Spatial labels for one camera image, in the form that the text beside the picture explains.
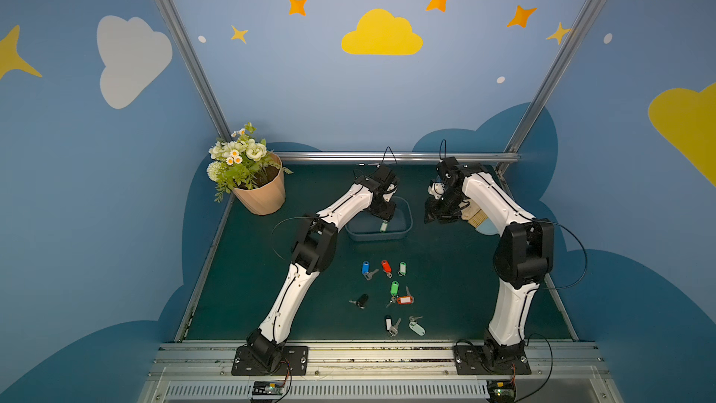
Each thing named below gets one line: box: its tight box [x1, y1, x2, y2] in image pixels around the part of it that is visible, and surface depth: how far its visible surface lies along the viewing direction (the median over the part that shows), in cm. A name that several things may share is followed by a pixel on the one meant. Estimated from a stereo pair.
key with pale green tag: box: [408, 315, 427, 337], surface depth 82 cm
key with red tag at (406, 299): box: [396, 285, 415, 306], surface depth 88 cm
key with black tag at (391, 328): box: [384, 314, 402, 338], surface depth 82 cm
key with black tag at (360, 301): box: [347, 293, 369, 310], surface depth 88 cm
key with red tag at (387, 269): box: [380, 259, 394, 279], surface depth 94 cm
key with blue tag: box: [361, 260, 380, 281], surface depth 93 cm
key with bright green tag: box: [385, 280, 400, 309], surface depth 89 cm
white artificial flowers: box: [206, 122, 294, 203], surface depth 85 cm
